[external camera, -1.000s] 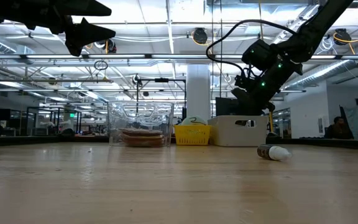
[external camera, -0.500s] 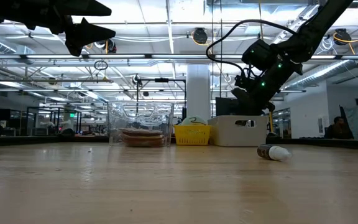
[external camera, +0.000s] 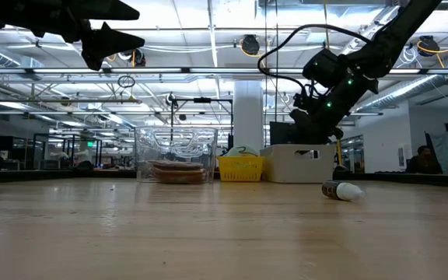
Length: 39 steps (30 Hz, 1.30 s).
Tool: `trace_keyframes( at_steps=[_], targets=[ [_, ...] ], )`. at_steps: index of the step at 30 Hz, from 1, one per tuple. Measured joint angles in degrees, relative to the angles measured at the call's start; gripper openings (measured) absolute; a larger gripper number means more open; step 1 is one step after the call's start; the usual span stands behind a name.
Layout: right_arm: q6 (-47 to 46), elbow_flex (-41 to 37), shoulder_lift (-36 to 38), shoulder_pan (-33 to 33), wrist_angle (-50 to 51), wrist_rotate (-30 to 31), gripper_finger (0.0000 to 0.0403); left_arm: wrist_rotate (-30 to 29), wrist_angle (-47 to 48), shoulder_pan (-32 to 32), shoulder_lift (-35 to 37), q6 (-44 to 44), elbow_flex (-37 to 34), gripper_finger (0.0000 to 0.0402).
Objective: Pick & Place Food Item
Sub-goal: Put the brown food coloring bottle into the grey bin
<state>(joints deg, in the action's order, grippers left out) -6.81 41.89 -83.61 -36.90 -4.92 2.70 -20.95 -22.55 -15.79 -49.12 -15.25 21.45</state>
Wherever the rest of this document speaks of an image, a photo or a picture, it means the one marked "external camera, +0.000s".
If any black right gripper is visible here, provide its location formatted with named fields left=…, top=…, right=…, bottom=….
left=289, top=67, right=379, bottom=145

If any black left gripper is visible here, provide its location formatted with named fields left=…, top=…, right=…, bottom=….
left=0, top=0, right=146, bottom=72

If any small white-capped dark bottle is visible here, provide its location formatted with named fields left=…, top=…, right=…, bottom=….
left=320, top=179, right=366, bottom=203

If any glass door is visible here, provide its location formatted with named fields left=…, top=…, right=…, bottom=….
left=328, top=134, right=365, bottom=174

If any white plastic bin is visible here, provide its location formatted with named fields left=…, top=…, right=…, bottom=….
left=260, top=143, right=337, bottom=184

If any yellow plastic basket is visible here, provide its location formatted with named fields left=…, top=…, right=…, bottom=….
left=215, top=155, right=266, bottom=183

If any person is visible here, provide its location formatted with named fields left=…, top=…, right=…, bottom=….
left=404, top=145, right=443, bottom=175

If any grey cloth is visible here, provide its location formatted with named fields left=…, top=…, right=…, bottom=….
left=425, top=131, right=448, bottom=159

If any clear plastic bin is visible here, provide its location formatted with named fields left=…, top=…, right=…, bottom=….
left=134, top=126, right=219, bottom=184

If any hanging black cable coil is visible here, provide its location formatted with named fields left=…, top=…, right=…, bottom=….
left=117, top=75, right=136, bottom=89

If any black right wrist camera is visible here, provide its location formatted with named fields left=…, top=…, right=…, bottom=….
left=302, top=47, right=350, bottom=89

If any silver ceiling duct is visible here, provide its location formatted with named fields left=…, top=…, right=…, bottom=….
left=354, top=73, right=441, bottom=114

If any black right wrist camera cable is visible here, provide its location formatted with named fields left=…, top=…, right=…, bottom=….
left=257, top=23, right=373, bottom=96

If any black metal rig frame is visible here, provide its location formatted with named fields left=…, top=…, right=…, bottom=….
left=168, top=96, right=235, bottom=151

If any black aluminium table frame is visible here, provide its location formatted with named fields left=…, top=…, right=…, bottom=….
left=0, top=169, right=448, bottom=184

